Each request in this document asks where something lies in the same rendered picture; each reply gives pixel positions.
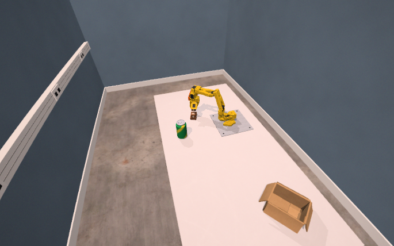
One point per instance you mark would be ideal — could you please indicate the green drink can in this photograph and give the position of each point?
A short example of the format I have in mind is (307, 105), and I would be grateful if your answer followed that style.
(181, 129)

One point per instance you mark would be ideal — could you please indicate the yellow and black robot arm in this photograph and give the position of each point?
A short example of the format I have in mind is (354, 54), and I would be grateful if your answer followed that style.
(230, 116)

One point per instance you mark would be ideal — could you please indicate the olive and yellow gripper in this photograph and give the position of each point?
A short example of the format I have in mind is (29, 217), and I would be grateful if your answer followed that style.
(194, 102)

